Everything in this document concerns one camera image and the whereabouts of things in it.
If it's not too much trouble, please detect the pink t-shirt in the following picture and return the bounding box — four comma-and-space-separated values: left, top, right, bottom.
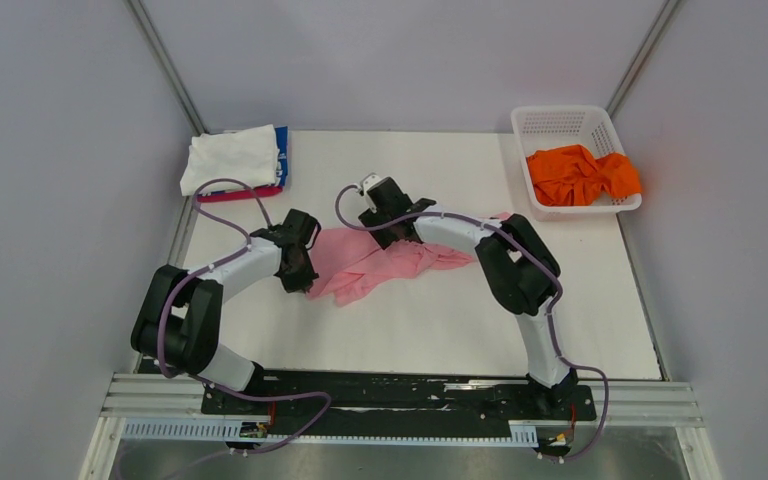
306, 228, 476, 307

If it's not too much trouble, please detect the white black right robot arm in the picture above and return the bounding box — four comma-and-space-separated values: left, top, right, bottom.
355, 174, 578, 418

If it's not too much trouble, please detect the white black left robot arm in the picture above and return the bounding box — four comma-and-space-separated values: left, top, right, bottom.
130, 209, 321, 413

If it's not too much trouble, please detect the magenta folded t-shirt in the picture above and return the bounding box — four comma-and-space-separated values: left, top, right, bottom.
198, 186, 284, 203

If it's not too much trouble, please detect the white folded t-shirt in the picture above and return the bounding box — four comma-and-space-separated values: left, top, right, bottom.
179, 124, 279, 196

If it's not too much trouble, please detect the blue folded t-shirt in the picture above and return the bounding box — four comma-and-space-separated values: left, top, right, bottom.
274, 126, 289, 188

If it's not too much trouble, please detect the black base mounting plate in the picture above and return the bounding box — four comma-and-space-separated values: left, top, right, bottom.
201, 369, 597, 437

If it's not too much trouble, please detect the white plastic basket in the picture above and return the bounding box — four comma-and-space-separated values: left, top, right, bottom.
510, 105, 643, 221

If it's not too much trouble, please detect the orange t-shirt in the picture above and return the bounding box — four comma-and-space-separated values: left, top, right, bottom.
526, 144, 643, 207

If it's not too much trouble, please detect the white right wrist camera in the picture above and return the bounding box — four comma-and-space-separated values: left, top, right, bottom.
358, 173, 384, 212

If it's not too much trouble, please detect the white slotted cable duct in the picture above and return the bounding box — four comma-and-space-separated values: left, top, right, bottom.
120, 418, 539, 448

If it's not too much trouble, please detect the silver aluminium front rail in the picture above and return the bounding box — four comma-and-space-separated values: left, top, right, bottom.
100, 373, 705, 428

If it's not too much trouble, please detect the silver aluminium frame post left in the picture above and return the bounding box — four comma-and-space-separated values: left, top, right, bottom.
124, 0, 208, 135

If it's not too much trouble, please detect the silver aluminium frame post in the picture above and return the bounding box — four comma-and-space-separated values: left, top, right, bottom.
605, 0, 685, 117
124, 0, 208, 135

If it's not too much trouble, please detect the silver aluminium frame post right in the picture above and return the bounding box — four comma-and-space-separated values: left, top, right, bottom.
605, 0, 685, 117

